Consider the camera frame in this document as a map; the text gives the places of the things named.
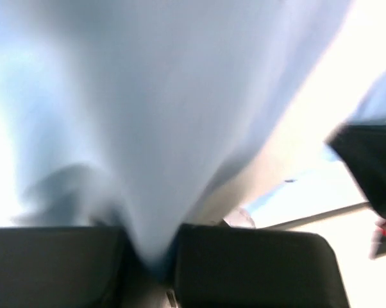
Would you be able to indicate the light blue pillowcase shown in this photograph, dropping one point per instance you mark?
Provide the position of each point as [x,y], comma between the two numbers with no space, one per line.
[133,113]

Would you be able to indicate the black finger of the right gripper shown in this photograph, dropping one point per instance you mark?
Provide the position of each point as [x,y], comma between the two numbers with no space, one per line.
[363,150]

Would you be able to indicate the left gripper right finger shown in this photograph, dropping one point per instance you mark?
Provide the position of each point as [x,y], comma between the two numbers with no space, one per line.
[243,267]

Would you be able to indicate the white pillow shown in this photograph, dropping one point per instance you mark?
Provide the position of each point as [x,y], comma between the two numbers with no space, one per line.
[345,86]

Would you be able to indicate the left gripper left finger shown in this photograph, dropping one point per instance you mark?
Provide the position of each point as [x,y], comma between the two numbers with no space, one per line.
[73,267]

